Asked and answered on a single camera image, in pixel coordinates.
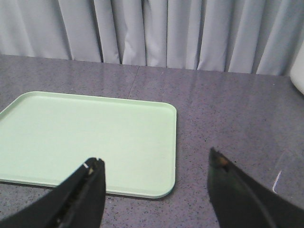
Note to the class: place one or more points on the white grey curtain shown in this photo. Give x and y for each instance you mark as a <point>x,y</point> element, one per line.
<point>239,36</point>

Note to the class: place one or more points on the white rounded appliance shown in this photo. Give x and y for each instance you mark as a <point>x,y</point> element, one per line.
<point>297,71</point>

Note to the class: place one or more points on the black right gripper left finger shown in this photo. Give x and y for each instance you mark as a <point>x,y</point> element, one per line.
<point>78,202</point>

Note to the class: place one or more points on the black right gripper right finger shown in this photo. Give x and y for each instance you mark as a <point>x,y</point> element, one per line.
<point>239,201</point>

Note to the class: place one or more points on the light green tray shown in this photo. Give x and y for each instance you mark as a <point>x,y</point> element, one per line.
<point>45,137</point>

